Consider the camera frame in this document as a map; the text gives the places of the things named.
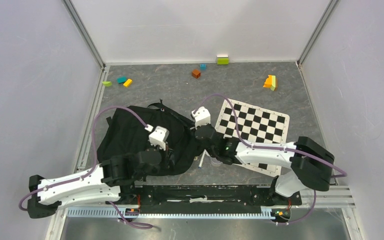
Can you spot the yellow-green block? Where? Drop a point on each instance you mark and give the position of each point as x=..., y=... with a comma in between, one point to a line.
x=274, y=83

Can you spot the teal block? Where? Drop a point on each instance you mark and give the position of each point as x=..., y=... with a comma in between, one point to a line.
x=121, y=80

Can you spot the white blue marker pen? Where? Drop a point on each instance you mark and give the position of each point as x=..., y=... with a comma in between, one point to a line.
x=202, y=157

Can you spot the black student backpack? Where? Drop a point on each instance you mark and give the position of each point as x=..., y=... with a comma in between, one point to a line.
x=126, y=135

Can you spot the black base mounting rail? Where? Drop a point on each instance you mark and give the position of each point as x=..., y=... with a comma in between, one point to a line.
x=204, y=199

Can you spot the green half-round block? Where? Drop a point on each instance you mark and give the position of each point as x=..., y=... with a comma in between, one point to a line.
x=107, y=83

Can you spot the small blue cube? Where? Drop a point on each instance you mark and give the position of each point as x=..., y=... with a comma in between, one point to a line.
x=203, y=66

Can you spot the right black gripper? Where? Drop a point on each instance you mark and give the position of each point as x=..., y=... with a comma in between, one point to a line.
x=209, y=126

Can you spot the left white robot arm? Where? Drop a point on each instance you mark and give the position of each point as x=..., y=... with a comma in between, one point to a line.
x=113, y=180

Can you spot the clear paperclip jar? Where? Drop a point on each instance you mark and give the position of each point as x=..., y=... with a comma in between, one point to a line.
x=214, y=162

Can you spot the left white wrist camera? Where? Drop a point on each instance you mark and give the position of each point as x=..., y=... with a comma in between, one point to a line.
x=157, y=136

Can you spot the black white chessboard mat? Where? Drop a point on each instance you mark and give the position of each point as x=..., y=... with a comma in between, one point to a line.
x=255, y=124

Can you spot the brown cube block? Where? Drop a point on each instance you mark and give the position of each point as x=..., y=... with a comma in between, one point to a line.
x=196, y=73

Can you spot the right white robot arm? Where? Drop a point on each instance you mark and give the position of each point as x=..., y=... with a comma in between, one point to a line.
x=310, y=165

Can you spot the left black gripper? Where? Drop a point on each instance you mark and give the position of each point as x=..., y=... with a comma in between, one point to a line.
x=167, y=154

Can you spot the orange stepped block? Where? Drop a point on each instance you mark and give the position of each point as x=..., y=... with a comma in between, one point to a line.
x=268, y=82

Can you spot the yellow small block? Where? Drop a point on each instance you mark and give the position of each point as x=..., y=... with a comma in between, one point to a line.
x=127, y=83

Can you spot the green white block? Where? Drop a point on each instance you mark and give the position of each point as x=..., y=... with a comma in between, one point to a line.
x=222, y=59

